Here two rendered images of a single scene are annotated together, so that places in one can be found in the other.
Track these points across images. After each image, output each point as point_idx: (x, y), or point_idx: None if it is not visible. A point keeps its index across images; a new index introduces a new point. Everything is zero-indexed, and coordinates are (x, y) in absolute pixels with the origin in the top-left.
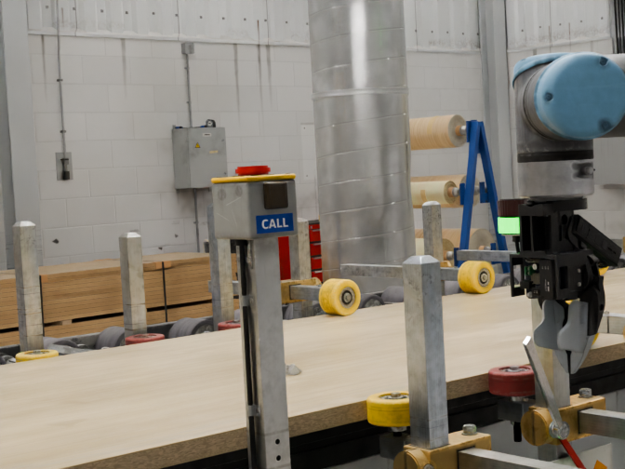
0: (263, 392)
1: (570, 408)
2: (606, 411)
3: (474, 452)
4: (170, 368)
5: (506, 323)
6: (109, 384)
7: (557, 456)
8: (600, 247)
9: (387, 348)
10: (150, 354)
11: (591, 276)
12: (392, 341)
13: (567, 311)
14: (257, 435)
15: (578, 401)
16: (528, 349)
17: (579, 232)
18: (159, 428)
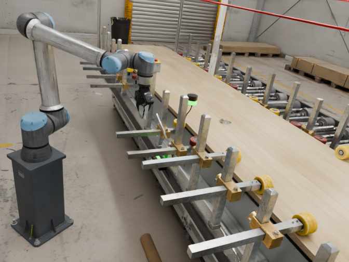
0: None
1: (174, 144)
2: (171, 149)
3: (157, 129)
4: (241, 116)
5: (296, 173)
6: (226, 108)
7: None
8: (143, 96)
9: (252, 141)
10: (267, 119)
11: (137, 99)
12: (266, 145)
13: (144, 106)
14: None
15: (178, 146)
16: (156, 116)
17: (141, 90)
18: (178, 103)
